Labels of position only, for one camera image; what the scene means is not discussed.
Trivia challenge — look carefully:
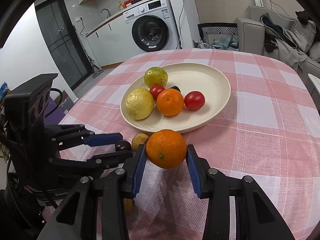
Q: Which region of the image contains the orange mandarin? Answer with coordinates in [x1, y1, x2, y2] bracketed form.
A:
[146, 129, 187, 169]
[156, 89, 184, 116]

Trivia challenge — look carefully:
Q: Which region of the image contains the large yellow-green guava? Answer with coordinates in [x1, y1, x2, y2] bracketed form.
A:
[125, 88, 154, 120]

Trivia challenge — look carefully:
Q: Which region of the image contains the small yellow guava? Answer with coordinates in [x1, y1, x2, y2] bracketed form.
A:
[144, 67, 168, 88]

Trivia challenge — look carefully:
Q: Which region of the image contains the dark purple plum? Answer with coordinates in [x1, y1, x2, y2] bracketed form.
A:
[170, 86, 181, 92]

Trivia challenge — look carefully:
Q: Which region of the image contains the purple bag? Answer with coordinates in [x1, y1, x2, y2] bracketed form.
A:
[44, 97, 65, 125]

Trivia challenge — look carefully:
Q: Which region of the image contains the small brown longan fruit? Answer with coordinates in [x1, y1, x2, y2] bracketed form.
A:
[131, 133, 150, 152]

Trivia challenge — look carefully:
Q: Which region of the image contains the black glass door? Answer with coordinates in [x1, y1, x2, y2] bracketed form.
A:
[35, 0, 93, 90]

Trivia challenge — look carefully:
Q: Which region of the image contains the white cabinet counter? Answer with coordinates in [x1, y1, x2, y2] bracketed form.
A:
[87, 0, 150, 67]

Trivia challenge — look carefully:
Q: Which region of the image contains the small red tomato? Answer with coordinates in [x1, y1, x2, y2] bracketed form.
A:
[149, 85, 165, 101]

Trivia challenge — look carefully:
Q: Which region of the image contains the large red tomato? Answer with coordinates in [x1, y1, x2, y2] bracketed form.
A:
[184, 91, 206, 111]

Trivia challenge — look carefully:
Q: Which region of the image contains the cream oval plate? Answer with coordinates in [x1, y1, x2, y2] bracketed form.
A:
[120, 63, 231, 133]

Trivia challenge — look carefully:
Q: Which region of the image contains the white washing machine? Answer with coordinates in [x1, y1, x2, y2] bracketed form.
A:
[123, 0, 181, 56]

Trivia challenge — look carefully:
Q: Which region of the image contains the white marble side table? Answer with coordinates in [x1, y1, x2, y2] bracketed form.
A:
[306, 74, 320, 110]

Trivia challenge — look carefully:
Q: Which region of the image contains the clothes pile on sofa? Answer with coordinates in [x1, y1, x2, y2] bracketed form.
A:
[260, 14, 316, 72]

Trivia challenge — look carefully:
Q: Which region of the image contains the grey sofa cushion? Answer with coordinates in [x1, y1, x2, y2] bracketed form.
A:
[308, 41, 320, 63]

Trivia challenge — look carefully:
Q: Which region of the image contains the grey sofa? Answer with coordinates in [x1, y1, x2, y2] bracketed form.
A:
[237, 6, 319, 83]

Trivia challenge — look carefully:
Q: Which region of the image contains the black patterned chair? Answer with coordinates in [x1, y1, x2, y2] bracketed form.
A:
[195, 22, 239, 51]

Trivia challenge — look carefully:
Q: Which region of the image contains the black camera box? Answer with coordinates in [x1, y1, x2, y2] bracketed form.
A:
[4, 73, 57, 132]

